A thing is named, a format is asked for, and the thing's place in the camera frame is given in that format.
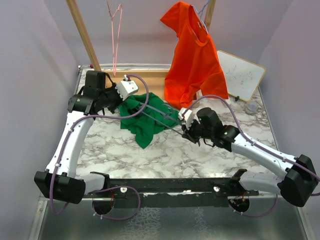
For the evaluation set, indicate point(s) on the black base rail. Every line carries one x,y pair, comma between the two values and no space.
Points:
170,192

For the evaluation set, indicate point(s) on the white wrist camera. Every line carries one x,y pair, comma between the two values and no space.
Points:
126,88
186,116

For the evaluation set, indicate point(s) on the blue grey plastic hanger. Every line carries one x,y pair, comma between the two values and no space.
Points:
155,120

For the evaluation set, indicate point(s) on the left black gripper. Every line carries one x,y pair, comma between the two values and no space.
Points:
119,101

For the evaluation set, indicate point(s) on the pink wire hanger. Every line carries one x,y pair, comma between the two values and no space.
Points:
115,35

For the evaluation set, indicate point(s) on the small whiteboard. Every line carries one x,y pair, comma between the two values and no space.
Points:
242,76

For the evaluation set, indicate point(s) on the green t shirt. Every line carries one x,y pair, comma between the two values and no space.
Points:
132,105

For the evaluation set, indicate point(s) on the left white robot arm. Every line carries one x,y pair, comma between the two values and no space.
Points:
59,181

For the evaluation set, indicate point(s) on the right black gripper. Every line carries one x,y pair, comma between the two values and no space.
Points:
187,133

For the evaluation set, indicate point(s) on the wooden clothes rack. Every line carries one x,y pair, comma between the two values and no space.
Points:
150,82

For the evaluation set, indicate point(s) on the orange t shirt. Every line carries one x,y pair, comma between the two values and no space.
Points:
195,62

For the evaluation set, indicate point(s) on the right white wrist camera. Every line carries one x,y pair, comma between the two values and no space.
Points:
186,116

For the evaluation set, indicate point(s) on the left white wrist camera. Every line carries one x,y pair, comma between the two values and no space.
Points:
126,88

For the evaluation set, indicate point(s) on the lilac hanger under orange shirt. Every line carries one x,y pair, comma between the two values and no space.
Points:
200,14

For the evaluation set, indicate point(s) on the aluminium frame rail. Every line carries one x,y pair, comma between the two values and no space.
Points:
42,200

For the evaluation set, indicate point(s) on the clear plastic cup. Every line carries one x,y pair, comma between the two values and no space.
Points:
251,107

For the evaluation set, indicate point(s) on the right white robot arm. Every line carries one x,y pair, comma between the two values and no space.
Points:
294,178

